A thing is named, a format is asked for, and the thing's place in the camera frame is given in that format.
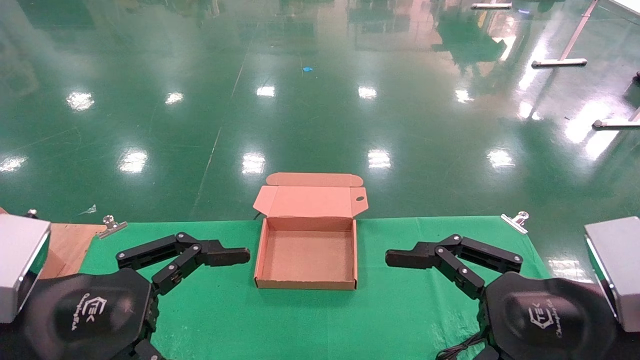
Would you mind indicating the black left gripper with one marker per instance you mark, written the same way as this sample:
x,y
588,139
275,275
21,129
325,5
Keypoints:
x,y
85,312

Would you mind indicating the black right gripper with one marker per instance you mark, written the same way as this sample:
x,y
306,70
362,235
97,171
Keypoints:
x,y
545,317

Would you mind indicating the open brown cardboard box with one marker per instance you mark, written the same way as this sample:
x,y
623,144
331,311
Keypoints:
x,y
310,255

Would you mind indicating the silver binder clip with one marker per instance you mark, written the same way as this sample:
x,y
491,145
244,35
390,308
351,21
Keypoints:
x,y
111,227
515,222

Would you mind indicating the green table cloth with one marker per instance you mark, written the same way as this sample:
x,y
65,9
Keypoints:
x,y
300,325

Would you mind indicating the flat brown cardboard piece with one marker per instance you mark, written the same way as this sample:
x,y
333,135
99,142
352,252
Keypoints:
x,y
70,245

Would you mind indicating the clear plastic litter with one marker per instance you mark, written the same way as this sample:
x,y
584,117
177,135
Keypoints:
x,y
89,210

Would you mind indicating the small black clip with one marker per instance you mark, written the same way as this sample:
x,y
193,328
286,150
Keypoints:
x,y
32,214

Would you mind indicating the white table foot bar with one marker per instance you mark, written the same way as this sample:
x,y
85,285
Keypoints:
x,y
615,123
491,6

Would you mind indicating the white table leg stand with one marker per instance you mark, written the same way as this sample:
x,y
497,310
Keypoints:
x,y
560,62

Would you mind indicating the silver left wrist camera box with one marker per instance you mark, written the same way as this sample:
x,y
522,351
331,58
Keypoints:
x,y
20,260

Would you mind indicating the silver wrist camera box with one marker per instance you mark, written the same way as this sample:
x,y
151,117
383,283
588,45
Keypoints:
x,y
20,260
617,265

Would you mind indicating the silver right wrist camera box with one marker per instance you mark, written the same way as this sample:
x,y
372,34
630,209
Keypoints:
x,y
617,265

